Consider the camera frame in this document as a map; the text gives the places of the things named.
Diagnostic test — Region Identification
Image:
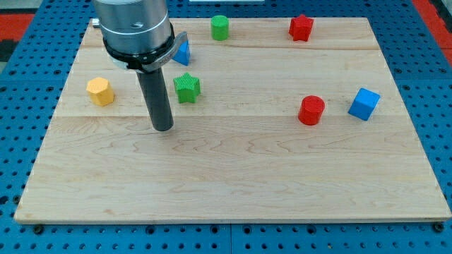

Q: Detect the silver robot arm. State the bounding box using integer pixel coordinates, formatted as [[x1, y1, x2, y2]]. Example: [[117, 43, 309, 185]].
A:
[[93, 0, 188, 131]]

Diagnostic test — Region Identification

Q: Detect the green star block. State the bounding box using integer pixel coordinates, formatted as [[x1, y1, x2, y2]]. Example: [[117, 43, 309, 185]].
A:
[[173, 73, 201, 104]]

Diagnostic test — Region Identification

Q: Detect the green cylinder block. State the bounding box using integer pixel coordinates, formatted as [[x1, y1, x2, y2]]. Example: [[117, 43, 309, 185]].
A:
[[210, 15, 229, 41]]

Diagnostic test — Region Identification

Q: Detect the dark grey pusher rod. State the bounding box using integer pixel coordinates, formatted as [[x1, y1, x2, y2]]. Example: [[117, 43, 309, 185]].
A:
[[137, 68, 174, 131]]

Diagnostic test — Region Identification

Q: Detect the yellow hexagon block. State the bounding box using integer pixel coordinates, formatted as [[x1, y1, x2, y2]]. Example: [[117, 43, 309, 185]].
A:
[[85, 77, 114, 107]]

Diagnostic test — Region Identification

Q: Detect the red cylinder block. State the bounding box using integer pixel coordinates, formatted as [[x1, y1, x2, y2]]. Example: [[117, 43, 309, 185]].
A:
[[298, 95, 326, 126]]

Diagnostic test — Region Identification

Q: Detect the red star block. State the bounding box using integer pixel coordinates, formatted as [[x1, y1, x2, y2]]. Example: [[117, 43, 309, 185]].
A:
[[288, 14, 314, 42]]

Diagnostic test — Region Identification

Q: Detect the blue triangle block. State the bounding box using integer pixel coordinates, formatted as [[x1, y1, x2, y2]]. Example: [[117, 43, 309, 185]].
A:
[[172, 41, 191, 66]]

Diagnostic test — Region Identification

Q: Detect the wooden board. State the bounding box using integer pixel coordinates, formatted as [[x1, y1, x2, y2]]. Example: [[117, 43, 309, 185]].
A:
[[15, 18, 451, 224]]

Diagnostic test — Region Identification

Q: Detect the small metal bracket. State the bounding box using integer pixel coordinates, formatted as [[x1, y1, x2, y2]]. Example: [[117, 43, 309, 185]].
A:
[[91, 18, 100, 28]]

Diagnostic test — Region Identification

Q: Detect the blue cube block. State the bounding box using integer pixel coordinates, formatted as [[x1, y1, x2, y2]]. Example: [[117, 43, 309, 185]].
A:
[[348, 87, 381, 121]]

